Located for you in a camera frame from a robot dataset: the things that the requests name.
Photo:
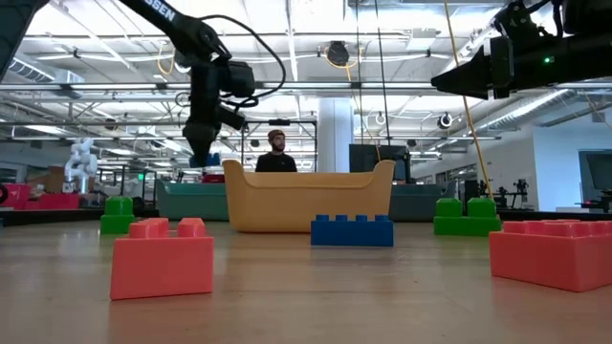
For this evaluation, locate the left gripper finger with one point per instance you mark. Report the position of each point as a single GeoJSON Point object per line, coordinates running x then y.
{"type": "Point", "coordinates": [200, 141]}

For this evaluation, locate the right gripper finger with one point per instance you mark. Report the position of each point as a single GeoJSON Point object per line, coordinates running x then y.
{"type": "Point", "coordinates": [466, 79]}

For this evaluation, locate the tiny blue toy block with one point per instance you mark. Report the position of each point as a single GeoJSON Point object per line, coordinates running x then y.
{"type": "Point", "coordinates": [213, 159]}

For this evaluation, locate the small green toy block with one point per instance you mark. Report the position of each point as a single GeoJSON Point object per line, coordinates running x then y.
{"type": "Point", "coordinates": [117, 217]}

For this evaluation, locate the small orange toy block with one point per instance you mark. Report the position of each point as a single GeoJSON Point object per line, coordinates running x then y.
{"type": "Point", "coordinates": [162, 267]}

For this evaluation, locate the wide green toy block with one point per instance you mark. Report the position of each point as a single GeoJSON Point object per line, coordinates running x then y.
{"type": "Point", "coordinates": [466, 222]}

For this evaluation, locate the long blue toy block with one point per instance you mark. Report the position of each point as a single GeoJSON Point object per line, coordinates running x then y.
{"type": "Point", "coordinates": [352, 234]}

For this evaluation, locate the large orange toy block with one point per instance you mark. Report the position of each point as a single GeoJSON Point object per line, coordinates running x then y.
{"type": "Point", "coordinates": [554, 258]}

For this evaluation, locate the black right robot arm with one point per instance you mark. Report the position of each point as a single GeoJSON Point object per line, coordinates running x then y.
{"type": "Point", "coordinates": [590, 14]}

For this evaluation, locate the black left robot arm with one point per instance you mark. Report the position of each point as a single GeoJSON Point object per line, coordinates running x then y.
{"type": "Point", "coordinates": [162, 12]}

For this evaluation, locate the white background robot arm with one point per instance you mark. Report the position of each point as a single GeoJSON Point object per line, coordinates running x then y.
{"type": "Point", "coordinates": [81, 162]}

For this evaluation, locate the small red box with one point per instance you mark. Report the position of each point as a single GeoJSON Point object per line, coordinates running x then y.
{"type": "Point", "coordinates": [213, 178]}

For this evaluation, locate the small round ceiling reel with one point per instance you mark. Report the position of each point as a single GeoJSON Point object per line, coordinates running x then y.
{"type": "Point", "coordinates": [380, 118]}
{"type": "Point", "coordinates": [445, 120]}

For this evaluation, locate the teal plastic bin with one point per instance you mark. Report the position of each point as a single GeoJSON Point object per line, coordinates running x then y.
{"type": "Point", "coordinates": [191, 203]}

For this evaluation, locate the person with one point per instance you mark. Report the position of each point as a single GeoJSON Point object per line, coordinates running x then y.
{"type": "Point", "coordinates": [276, 162]}

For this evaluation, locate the black cabinet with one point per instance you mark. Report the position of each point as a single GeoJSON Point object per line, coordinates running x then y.
{"type": "Point", "coordinates": [471, 193]}

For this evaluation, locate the black equipment rig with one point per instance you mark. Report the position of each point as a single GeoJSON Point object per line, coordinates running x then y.
{"type": "Point", "coordinates": [509, 193]}

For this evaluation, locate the yellow plastic bin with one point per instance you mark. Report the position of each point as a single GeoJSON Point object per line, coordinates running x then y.
{"type": "Point", "coordinates": [306, 205]}

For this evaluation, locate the black computer monitor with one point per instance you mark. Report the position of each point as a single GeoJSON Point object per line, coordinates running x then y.
{"type": "Point", "coordinates": [365, 157]}

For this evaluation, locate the blue-grey plastic bin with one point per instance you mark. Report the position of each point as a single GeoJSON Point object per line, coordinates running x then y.
{"type": "Point", "coordinates": [421, 203]}

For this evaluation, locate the white building column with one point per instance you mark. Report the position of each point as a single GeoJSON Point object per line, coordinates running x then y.
{"type": "Point", "coordinates": [334, 134]}

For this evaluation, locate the black equipment stand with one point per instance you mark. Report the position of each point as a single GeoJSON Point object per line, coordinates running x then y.
{"type": "Point", "coordinates": [597, 200]}

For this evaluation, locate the brown cardboard box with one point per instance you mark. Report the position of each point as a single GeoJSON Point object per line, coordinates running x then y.
{"type": "Point", "coordinates": [50, 180]}

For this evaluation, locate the red storage crate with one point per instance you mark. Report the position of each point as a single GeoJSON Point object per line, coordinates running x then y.
{"type": "Point", "coordinates": [55, 201]}

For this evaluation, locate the red bulky object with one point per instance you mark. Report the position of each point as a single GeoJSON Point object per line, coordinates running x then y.
{"type": "Point", "coordinates": [14, 196]}

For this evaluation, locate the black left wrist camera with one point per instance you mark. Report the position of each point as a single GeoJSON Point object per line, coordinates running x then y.
{"type": "Point", "coordinates": [243, 79]}

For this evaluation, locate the black metal frame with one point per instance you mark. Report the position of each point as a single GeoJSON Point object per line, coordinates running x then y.
{"type": "Point", "coordinates": [279, 122]}

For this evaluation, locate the dark wall screen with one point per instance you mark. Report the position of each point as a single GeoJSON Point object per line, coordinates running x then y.
{"type": "Point", "coordinates": [597, 174]}

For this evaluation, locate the black table edge rail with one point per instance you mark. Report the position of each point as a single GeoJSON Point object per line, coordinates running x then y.
{"type": "Point", "coordinates": [554, 216]}
{"type": "Point", "coordinates": [57, 217]}

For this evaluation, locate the silver ventilation duct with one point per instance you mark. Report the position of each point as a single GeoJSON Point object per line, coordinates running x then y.
{"type": "Point", "coordinates": [33, 69]}

